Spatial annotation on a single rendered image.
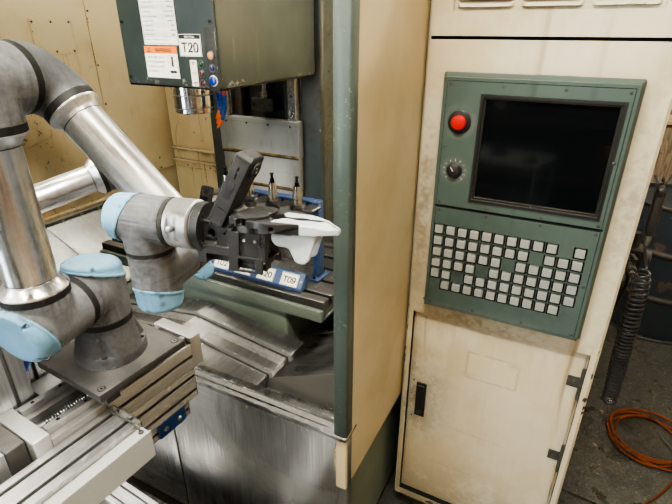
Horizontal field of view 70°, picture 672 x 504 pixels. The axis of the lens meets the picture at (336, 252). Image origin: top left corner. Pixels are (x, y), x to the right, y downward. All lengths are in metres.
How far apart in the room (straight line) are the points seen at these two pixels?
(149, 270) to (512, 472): 1.51
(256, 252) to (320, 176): 1.76
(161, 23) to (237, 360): 1.22
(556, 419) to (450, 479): 0.53
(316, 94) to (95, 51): 1.33
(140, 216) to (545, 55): 0.99
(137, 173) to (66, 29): 2.17
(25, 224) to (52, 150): 2.04
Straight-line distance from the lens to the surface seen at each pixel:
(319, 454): 1.52
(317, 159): 2.40
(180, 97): 2.08
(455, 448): 1.95
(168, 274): 0.80
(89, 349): 1.15
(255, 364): 1.81
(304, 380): 1.70
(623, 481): 2.68
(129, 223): 0.76
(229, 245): 0.68
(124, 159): 0.92
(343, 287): 1.12
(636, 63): 1.33
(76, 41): 3.06
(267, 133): 2.47
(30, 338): 0.99
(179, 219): 0.71
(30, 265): 0.96
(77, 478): 1.09
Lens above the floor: 1.83
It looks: 25 degrees down
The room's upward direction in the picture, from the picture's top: straight up
